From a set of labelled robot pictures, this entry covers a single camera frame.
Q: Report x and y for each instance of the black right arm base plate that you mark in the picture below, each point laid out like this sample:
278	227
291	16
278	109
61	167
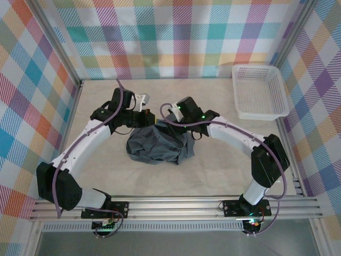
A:
231	209

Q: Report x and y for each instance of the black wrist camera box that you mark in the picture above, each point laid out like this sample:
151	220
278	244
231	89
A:
128	98
190	106

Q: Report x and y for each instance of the aluminium side frame strip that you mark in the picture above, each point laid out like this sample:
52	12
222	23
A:
72	112
283	130

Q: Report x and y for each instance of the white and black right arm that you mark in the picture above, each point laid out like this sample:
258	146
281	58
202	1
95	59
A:
229	133

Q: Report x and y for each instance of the white perforated plastic basket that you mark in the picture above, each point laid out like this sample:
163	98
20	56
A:
255	90

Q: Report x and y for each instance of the aluminium corner post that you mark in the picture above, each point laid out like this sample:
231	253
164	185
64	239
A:
57	45
295	32

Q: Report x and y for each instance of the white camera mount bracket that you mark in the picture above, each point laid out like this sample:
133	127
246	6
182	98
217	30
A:
142	100
177	112

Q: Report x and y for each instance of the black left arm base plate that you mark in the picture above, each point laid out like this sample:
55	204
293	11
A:
120	209

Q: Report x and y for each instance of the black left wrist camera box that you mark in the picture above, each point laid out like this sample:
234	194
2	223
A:
128	98

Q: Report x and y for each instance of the white right camera mount bracket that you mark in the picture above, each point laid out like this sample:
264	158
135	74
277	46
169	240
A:
177	112

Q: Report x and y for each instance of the grey t-shirt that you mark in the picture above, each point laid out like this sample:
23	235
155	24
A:
154	146

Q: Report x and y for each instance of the white left camera mount bracket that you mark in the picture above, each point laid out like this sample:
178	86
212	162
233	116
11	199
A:
142	100

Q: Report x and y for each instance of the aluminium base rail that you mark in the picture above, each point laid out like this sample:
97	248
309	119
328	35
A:
173	208

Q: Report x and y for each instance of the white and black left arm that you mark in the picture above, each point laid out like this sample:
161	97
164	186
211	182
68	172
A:
88	136

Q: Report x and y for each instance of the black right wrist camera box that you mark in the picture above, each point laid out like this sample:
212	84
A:
190	106

